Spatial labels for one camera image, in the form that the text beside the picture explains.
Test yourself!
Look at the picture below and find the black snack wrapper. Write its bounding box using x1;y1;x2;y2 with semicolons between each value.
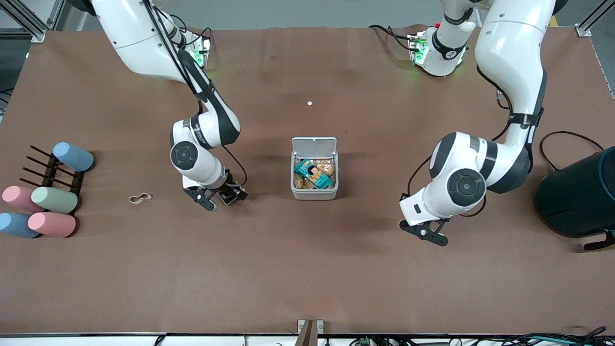
219;188;245;206

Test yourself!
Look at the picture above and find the white square trash bin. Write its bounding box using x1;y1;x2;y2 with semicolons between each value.
291;137;339;200

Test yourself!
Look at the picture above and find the left arm base control box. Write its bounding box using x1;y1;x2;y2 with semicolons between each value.
408;33;429;66

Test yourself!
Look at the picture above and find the right arm base control box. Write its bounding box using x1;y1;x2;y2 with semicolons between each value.
190;35;212;69

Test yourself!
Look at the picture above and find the teal snack package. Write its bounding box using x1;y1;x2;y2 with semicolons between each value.
294;159;334;189

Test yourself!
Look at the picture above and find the brown paper table cover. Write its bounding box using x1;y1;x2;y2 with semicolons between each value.
0;25;615;335

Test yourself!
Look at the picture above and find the blue cup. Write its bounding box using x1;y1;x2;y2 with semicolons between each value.
0;213;41;239
53;142;94;172

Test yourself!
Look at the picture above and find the pale green cup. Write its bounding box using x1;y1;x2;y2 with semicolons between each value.
31;187;78;214

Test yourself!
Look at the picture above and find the pink cup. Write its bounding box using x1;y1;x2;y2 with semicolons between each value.
2;186;45;212
28;212;76;238

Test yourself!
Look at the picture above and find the black peg cup rack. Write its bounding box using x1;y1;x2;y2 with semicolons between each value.
22;146;86;212

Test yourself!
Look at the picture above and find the thin black kettle cable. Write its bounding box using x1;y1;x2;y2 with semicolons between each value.
540;131;604;171

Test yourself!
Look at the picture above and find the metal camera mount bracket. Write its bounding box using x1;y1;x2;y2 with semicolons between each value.
297;320;324;346

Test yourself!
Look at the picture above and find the black base power cable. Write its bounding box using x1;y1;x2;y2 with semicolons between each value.
369;24;415;51

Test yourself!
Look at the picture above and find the black cable bundle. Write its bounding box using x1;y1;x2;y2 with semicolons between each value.
500;327;608;346

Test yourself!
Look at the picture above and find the aluminium frame profile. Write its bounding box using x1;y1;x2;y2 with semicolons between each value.
0;0;65;43
576;0;615;38

